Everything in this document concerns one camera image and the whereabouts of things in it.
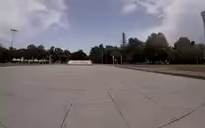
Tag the grey concrete slab plaza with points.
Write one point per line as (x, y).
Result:
(100, 93)

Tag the tall thin tower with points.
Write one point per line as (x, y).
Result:
(123, 38)

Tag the row of trees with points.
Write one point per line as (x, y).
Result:
(156, 50)

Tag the grey stone kerb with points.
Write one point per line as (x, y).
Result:
(190, 75)

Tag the lamp pole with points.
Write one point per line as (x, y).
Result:
(12, 38)

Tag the low white wall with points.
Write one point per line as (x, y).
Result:
(79, 62)

